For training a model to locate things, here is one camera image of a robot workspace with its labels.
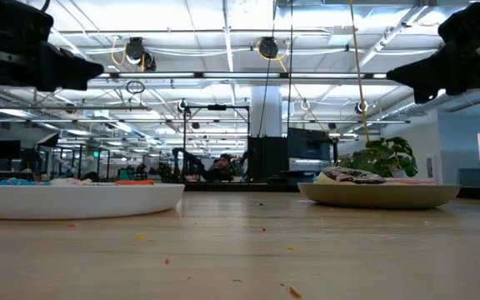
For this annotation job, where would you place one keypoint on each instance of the small blue sprinkled donut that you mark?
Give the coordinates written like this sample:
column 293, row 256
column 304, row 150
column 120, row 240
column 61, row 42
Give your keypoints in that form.
column 23, row 182

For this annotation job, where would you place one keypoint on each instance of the black cabinet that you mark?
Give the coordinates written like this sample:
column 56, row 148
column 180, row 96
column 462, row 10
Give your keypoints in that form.
column 267, row 158

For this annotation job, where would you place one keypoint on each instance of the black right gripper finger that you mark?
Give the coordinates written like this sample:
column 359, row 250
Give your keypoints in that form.
column 427, row 75

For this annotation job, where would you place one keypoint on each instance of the white round plate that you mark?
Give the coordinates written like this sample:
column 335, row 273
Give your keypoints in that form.
column 77, row 202

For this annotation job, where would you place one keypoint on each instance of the orange crumb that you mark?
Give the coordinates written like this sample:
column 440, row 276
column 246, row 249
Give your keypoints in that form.
column 294, row 292

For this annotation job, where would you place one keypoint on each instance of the black aluminium rig frame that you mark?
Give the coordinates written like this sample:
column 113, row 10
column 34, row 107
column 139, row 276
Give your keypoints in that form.
column 217, row 107

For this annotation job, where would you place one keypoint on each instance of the black background robot arm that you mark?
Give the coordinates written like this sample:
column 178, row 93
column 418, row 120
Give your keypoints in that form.
column 188, row 160

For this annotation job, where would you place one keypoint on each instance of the green potted plant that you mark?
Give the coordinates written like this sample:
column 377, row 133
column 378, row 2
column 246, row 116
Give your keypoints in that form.
column 383, row 156

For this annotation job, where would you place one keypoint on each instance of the white structural column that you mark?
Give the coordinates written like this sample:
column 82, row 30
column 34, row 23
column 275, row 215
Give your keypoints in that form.
column 266, row 110

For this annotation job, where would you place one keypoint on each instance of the black aluminium table frame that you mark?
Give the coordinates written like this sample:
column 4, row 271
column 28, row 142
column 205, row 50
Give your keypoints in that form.
column 223, row 187

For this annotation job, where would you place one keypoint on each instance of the large chocolate drizzled donut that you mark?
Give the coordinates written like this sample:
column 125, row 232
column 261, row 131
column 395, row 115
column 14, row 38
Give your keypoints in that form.
column 352, row 176

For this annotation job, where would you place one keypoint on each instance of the grey round plate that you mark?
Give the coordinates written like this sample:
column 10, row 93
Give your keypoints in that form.
column 377, row 196

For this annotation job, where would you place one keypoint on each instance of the black computer monitor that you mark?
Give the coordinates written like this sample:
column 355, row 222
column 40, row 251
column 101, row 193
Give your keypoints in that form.
column 6, row 150

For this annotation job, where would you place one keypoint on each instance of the person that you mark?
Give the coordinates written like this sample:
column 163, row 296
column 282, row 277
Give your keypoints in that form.
column 222, row 168

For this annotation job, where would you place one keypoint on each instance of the black large printer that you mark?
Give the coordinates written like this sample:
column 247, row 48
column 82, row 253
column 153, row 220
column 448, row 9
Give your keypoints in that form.
column 308, row 143

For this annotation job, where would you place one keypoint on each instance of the small red sugar donut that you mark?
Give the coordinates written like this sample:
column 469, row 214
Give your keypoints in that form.
column 133, row 182

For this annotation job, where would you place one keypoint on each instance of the grey waste bin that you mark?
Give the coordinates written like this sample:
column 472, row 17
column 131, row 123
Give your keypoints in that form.
column 471, row 177

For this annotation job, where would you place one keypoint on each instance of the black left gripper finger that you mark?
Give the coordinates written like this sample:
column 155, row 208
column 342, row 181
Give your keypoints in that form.
column 69, row 73

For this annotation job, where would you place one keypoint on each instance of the small white sprinkled donut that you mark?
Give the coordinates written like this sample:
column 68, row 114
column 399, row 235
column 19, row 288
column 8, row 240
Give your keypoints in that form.
column 71, row 182

